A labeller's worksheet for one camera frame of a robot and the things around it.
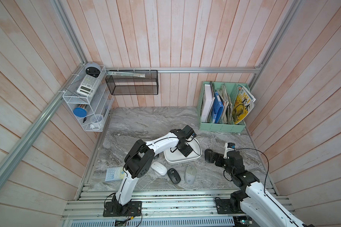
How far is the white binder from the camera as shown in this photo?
3.03 ft

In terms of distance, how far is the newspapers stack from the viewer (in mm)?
946

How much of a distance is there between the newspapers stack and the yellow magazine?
6 cm
